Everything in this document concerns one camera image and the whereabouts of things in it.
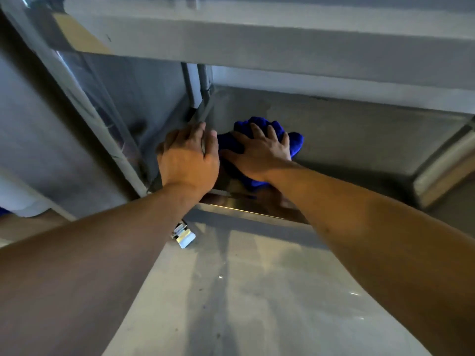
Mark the person's right thumb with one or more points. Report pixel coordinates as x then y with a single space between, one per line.
230 154

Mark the steel table leg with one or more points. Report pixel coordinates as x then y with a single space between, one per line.
200 88
78 88
445 170

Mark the person's right little finger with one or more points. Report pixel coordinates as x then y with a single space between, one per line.
286 141

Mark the stainless steel lower shelf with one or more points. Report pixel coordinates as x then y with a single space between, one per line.
352 144

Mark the person's right forearm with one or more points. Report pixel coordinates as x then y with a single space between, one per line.
378 248

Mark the person's left hand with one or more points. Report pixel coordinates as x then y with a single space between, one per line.
183 163

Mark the person's right hand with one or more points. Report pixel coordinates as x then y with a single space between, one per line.
259 157

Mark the person's left forearm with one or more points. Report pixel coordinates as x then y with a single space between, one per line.
81 270

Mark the blue microfibre cloth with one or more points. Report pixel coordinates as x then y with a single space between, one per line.
293 142

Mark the white plastic bag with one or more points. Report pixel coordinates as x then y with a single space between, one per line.
20 198

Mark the small shiny metal bracket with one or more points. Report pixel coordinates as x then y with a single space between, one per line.
184 236

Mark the person's left thumb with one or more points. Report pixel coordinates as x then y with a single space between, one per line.
212 144

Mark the person's right middle finger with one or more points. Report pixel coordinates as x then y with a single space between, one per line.
259 132

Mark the stainless steel table top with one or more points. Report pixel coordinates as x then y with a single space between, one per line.
282 44

